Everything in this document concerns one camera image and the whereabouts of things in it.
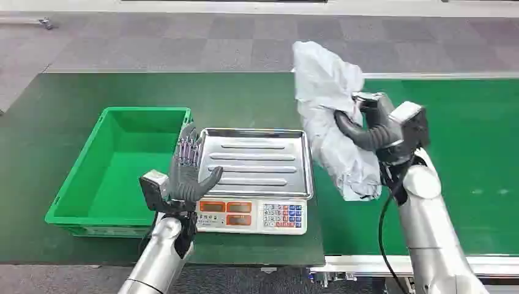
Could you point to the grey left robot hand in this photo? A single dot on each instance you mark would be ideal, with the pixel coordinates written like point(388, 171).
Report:
point(185, 178)

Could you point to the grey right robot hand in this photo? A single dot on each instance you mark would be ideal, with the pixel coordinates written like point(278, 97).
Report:
point(375, 134)

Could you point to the grey plastic parcel bag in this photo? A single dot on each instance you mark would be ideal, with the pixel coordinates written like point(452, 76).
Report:
point(330, 117)

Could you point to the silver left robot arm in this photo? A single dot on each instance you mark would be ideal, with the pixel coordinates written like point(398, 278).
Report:
point(160, 257)

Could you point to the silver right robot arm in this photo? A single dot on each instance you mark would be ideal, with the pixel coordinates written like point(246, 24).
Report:
point(434, 231)

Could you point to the green plastic crate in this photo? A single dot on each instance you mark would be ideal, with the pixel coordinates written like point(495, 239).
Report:
point(117, 170)

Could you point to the steel scale tray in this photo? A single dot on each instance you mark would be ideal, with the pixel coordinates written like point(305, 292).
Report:
point(256, 162)

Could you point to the white electronic weighing scale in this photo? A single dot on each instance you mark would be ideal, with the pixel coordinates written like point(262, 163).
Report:
point(251, 217)

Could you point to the caster wheel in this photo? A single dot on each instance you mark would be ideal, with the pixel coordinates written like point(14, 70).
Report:
point(46, 23)

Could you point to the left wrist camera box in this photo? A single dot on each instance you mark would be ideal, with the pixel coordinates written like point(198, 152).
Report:
point(153, 190)

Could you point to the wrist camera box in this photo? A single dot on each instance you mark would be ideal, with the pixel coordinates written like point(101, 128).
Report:
point(411, 121)
point(153, 190)

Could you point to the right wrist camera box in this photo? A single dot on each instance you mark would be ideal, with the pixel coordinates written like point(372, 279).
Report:
point(411, 121)

